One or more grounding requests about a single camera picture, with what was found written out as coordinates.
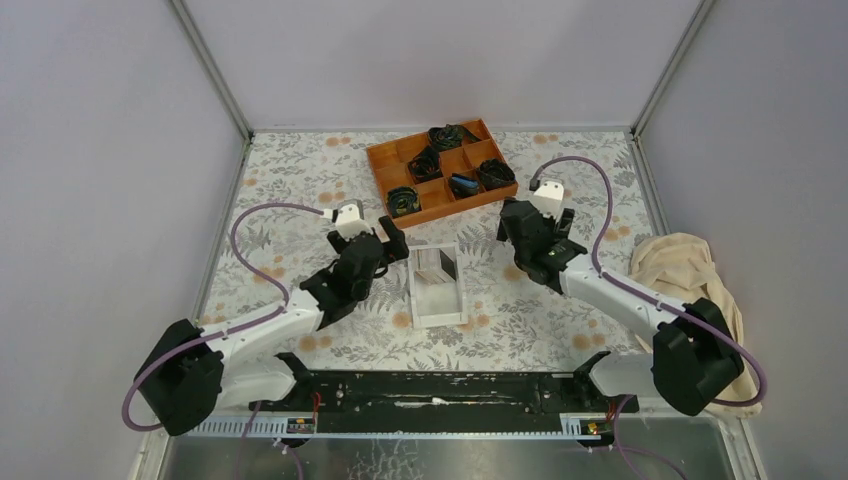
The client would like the white slotted cable duct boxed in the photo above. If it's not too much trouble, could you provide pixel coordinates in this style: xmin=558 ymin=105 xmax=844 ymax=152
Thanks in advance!
xmin=188 ymin=414 xmax=612 ymax=441

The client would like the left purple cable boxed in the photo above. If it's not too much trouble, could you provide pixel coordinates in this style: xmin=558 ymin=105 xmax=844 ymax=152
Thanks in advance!
xmin=121 ymin=202 xmax=336 ymax=433

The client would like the white plastic card box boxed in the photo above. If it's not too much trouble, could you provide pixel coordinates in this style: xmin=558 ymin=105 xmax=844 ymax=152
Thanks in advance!
xmin=407 ymin=242 xmax=467 ymax=329

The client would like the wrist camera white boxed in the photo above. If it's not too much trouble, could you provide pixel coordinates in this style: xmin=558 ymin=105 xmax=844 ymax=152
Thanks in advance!
xmin=529 ymin=178 xmax=565 ymax=218
xmin=333 ymin=199 xmax=370 ymax=240

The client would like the blue black card item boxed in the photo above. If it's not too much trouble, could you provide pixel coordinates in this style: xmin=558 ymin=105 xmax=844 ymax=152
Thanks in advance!
xmin=448 ymin=173 xmax=480 ymax=199

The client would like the rolled black belt front-left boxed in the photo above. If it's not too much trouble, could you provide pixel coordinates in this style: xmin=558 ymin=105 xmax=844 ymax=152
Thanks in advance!
xmin=386 ymin=186 xmax=421 ymax=218

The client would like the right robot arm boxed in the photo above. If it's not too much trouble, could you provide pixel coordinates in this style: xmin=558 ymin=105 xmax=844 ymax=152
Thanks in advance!
xmin=497 ymin=198 xmax=745 ymax=416

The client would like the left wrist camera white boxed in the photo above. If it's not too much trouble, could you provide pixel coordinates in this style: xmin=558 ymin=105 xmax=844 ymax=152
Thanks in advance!
xmin=333 ymin=199 xmax=370 ymax=240

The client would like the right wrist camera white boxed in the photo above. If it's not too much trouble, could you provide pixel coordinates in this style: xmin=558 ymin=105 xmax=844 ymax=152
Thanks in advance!
xmin=529 ymin=178 xmax=565 ymax=218

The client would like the rolled black belt top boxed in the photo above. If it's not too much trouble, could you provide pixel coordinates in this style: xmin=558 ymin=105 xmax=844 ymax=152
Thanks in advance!
xmin=427 ymin=124 xmax=480 ymax=152

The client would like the rolled black belt middle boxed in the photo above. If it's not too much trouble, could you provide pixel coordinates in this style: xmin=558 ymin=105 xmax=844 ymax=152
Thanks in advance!
xmin=407 ymin=146 xmax=443 ymax=184

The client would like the orange wooden divided tray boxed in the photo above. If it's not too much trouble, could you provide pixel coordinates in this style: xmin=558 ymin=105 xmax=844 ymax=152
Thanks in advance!
xmin=366 ymin=119 xmax=518 ymax=228

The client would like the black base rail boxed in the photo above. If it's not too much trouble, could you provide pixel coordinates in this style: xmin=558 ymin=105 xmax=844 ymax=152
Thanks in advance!
xmin=258 ymin=354 xmax=639 ymax=435

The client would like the rolled black belt right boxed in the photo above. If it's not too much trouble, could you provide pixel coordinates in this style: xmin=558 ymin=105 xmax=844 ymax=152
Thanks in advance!
xmin=476 ymin=158 xmax=515 ymax=190

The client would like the beige crumpled cloth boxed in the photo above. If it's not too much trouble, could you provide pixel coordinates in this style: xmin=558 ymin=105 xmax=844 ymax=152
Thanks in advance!
xmin=627 ymin=232 xmax=763 ymax=419

